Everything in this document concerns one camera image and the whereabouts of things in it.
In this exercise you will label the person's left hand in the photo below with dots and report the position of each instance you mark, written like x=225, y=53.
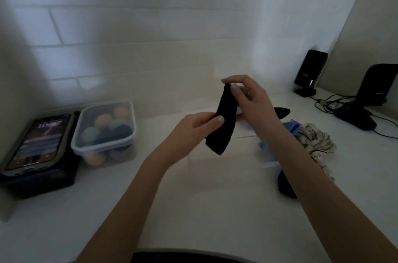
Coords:
x=185, y=135

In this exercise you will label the person's right hand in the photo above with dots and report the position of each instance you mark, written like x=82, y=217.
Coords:
x=259, y=110

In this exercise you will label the person's right thumb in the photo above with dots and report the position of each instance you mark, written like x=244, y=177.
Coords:
x=238, y=95

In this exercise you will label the person's left thumb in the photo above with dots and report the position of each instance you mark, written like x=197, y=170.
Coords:
x=208, y=123

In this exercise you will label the black sock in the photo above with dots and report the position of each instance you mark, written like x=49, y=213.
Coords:
x=224, y=123
x=286, y=186

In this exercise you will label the person's left forearm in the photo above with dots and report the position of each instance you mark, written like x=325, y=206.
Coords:
x=130, y=210

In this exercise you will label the person's right forearm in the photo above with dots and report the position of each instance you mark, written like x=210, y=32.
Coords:
x=323, y=197

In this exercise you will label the blue sock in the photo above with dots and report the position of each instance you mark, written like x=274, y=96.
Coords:
x=294, y=129

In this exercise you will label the small black speaker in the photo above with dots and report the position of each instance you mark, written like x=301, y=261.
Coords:
x=310, y=71

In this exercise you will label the cream patterned sock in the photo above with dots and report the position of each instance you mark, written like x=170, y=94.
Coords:
x=318, y=143

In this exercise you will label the pile of colourful sock balls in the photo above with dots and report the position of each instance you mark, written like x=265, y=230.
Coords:
x=107, y=137

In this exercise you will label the clear plastic lidded container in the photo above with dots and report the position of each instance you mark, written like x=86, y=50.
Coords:
x=104, y=135

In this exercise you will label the large black speaker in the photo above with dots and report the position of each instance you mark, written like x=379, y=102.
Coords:
x=370, y=95

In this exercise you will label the smartphone with lit screen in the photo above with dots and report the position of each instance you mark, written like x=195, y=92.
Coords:
x=37, y=141

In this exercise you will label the black box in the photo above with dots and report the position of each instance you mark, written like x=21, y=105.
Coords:
x=43, y=183

